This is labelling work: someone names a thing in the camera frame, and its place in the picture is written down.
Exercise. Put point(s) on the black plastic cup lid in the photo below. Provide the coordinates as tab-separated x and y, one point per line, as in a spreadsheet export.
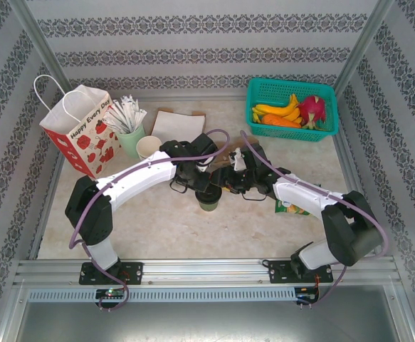
209	197

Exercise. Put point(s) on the green yellow candy bag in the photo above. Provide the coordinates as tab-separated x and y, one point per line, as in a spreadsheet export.
289	208

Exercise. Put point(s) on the bundle of wrapped straws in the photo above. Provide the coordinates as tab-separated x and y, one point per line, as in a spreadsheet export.
125	114

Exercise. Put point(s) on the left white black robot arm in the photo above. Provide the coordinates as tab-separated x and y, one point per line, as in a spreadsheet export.
136	178

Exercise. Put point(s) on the yellow banana bunch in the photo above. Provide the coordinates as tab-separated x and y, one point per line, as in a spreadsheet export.
278	110

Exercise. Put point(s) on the orange carrot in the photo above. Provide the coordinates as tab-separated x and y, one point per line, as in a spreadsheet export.
280	121

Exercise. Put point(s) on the white paper sheet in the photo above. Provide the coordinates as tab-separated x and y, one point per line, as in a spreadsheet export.
178	124

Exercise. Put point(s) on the aluminium table edge rail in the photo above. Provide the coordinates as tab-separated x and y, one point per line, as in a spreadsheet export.
48	197
349	171

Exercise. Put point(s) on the brown pulp cup carrier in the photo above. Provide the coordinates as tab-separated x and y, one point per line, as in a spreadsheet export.
221	163

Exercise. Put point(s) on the aluminium frame post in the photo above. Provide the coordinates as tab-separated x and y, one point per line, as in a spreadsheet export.
47	53
363	46

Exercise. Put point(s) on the pink dragon fruit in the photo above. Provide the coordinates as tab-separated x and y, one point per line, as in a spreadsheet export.
312	107

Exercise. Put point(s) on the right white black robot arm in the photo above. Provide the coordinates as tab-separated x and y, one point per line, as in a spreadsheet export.
299	194

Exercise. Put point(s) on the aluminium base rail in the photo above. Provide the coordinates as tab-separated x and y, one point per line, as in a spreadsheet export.
200	270

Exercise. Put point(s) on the white red paper bag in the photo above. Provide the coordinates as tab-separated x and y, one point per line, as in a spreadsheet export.
79	149

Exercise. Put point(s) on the mint green straw holder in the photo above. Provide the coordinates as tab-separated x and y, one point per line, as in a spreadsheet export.
132	146

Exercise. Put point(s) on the teal plastic basket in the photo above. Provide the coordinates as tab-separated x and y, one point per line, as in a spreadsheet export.
274	89

